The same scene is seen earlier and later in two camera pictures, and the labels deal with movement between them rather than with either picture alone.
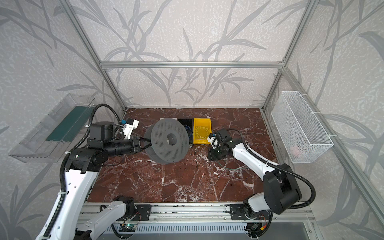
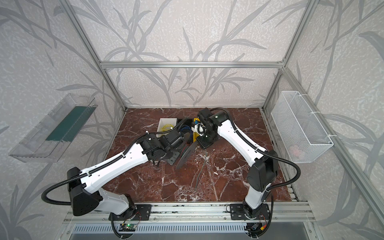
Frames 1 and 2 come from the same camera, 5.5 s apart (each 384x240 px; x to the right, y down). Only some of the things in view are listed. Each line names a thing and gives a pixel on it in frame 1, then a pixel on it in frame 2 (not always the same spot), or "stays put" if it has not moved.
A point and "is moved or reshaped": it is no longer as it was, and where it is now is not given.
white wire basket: x=303 y=137 stays put
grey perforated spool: x=169 y=141 is moved or reshaped
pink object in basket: x=295 y=151 stays put
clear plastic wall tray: x=50 y=140 stays put
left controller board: x=127 y=227 stays put
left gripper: x=136 y=144 -> x=179 y=142
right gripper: x=217 y=148 -> x=204 y=141
